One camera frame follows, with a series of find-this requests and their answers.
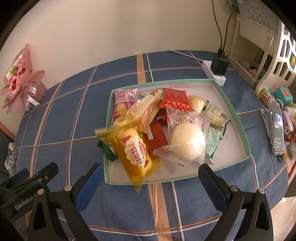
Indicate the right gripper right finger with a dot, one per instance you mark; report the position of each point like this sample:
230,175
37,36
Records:
230,200

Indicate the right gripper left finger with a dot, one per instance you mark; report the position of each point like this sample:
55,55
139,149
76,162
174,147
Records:
72,199

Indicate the green foil snack packet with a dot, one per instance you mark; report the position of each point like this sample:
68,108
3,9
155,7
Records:
213,137

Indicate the green white snack packet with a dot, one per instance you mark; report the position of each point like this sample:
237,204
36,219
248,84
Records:
108,150

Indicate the clear green-edged rice cracker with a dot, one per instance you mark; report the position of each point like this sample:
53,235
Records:
218,118

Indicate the white round bun packet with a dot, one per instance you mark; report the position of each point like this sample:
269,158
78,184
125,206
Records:
187,138

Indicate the yellow soft bread packet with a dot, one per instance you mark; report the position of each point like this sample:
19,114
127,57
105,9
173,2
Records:
132,149

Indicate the red white wafer packet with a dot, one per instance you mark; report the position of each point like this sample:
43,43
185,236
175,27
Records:
154,138

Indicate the yellow pudding jelly cup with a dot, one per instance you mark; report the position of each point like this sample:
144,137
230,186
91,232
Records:
197,103

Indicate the red patterned pastry packet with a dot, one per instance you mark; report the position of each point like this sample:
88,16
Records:
176,99

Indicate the pink swiss roll packet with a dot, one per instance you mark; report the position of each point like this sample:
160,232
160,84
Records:
124,99

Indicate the beige sandwich cracker packet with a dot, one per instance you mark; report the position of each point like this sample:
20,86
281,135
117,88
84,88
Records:
144,110

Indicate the red shiny snack packet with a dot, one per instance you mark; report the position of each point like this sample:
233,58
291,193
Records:
161,117

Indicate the crumpled patterned wrapper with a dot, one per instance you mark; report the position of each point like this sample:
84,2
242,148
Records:
11,162

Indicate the teal shallow cardboard tray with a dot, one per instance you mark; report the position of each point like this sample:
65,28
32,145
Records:
232,149

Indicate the smartphone with lit screen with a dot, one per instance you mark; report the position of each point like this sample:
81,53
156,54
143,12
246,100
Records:
276,128

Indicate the pink flower bouquet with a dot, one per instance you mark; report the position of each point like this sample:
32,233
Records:
23,89

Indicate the teal toy box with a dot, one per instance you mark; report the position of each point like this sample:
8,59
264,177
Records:
283,94

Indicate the white wooden shelf unit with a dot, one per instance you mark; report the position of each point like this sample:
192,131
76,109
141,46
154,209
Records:
263,49

